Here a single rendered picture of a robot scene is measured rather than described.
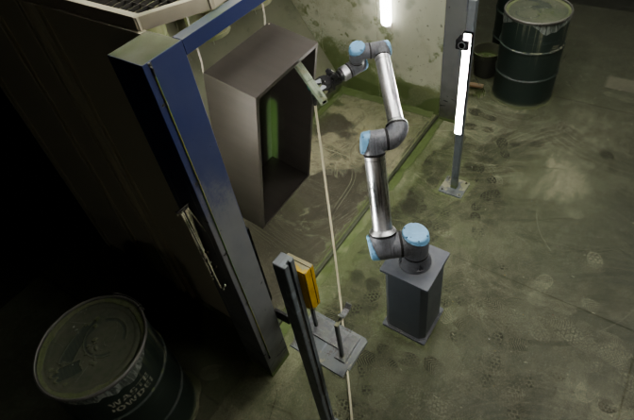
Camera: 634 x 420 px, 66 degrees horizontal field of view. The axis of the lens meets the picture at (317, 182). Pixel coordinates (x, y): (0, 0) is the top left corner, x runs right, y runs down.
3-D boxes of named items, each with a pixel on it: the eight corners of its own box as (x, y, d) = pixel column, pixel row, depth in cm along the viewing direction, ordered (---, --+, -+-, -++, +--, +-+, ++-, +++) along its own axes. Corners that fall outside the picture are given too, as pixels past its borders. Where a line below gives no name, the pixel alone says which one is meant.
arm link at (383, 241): (402, 262, 271) (390, 131, 246) (371, 266, 271) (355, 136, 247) (397, 249, 285) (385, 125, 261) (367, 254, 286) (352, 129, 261)
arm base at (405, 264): (437, 256, 289) (438, 245, 282) (423, 279, 278) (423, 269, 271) (408, 243, 297) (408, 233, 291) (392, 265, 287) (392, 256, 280)
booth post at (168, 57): (273, 377, 314) (141, 66, 155) (252, 363, 323) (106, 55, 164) (290, 354, 324) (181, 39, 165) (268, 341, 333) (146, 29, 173)
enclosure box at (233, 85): (223, 206, 354) (202, 72, 262) (272, 156, 388) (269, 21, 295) (262, 228, 344) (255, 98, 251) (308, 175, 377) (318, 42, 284)
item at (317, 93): (328, 116, 293) (327, 96, 272) (322, 120, 293) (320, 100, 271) (288, 59, 310) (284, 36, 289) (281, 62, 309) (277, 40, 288)
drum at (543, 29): (493, 74, 521) (507, -9, 459) (553, 78, 503) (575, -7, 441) (488, 106, 484) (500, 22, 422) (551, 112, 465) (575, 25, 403)
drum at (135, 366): (125, 483, 280) (47, 428, 219) (94, 403, 316) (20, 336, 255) (214, 416, 301) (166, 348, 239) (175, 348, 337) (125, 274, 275)
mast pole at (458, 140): (449, 188, 412) (468, -1, 298) (452, 184, 415) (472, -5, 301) (455, 190, 410) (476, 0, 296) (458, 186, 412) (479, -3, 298)
